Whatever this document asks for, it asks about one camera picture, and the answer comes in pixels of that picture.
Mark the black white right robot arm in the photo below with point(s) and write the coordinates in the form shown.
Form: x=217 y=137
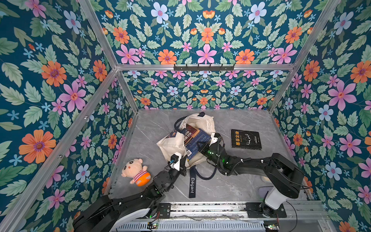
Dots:
x=285 y=176

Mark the beige sponge block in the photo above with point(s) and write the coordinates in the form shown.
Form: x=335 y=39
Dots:
x=265 y=179

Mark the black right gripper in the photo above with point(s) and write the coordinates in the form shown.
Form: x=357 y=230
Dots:
x=207 y=148

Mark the purple flat pad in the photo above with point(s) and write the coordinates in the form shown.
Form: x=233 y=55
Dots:
x=263 y=191

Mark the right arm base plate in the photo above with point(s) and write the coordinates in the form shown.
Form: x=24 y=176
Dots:
x=261 y=210

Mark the maroon grid cover book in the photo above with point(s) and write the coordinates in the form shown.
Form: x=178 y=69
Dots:
x=190 y=133

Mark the pink plush pig toy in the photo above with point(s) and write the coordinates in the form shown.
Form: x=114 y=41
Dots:
x=137 y=172

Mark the metal hook rail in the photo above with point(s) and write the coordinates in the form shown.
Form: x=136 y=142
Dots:
x=207 y=67

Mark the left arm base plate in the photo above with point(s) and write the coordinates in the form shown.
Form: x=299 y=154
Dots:
x=163 y=210

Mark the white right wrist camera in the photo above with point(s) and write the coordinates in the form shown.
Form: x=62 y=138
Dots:
x=214 y=138

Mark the blue Little Prince book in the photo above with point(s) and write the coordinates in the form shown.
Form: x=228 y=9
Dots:
x=196 y=144

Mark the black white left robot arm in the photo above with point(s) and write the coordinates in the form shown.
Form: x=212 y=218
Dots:
x=106 y=214

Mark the cream canvas tote bag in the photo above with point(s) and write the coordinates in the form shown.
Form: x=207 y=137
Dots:
x=174 y=142

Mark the aluminium front rail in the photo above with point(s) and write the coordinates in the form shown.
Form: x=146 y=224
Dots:
x=302 y=216

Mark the black book gold title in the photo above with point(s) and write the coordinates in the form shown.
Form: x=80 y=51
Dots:
x=245 y=139

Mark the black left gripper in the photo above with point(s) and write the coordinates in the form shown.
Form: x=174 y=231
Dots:
x=183 y=158

